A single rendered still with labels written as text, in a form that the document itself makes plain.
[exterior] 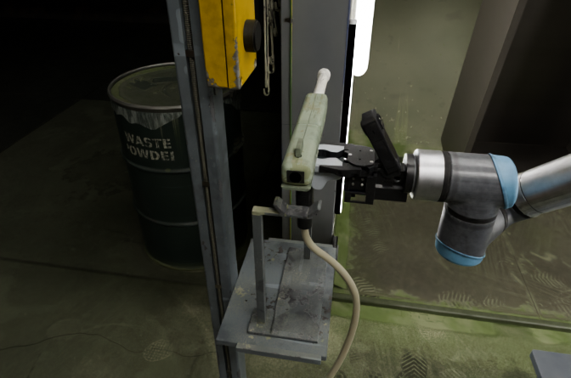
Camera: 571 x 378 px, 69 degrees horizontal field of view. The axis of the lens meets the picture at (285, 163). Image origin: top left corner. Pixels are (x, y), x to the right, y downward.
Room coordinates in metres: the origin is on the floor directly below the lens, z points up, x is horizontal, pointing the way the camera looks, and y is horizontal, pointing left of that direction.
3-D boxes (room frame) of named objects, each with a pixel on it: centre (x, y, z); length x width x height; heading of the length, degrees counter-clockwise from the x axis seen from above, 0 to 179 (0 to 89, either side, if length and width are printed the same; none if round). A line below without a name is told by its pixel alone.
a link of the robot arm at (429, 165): (0.62, -0.25, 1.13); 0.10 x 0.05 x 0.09; 170
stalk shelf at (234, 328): (0.66, 0.01, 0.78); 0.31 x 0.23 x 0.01; 170
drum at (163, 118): (1.75, 0.48, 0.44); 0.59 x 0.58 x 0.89; 61
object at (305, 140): (0.77, -0.06, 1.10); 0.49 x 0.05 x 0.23; 170
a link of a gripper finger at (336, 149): (0.67, -0.07, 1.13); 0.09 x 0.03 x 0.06; 72
